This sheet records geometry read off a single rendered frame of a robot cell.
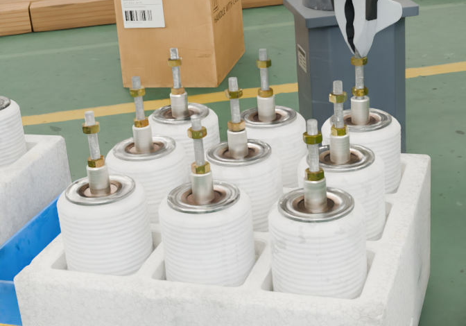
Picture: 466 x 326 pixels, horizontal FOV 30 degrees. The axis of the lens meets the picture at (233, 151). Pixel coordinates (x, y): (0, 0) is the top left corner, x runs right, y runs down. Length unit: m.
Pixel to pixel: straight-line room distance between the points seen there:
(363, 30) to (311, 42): 0.42
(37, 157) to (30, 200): 0.06
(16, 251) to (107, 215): 0.30
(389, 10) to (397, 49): 0.42
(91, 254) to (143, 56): 1.21
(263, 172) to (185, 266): 0.15
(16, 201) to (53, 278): 0.30
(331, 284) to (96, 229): 0.25
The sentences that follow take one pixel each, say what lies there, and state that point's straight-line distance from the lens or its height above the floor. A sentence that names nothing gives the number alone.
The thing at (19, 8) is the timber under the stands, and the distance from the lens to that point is 2.80.
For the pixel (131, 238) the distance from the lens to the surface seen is 0.92.
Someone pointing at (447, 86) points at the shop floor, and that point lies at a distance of 1.99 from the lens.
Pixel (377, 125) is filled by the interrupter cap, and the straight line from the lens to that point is 1.05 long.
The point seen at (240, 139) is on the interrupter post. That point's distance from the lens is 0.98.
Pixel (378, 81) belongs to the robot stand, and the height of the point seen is 0.18.
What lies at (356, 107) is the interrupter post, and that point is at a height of 0.27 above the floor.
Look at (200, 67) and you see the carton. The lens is 2.05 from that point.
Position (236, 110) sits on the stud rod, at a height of 0.30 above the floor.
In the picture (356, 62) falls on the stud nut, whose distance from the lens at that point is 1.04.
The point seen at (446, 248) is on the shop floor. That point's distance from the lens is 1.31.
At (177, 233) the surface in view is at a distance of 0.87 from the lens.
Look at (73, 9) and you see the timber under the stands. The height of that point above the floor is 0.06.
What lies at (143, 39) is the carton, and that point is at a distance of 2.08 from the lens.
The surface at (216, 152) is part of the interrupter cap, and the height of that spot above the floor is 0.25.
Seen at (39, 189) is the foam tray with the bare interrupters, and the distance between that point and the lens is 1.27.
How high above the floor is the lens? 0.63
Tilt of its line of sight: 22 degrees down
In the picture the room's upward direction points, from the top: 5 degrees counter-clockwise
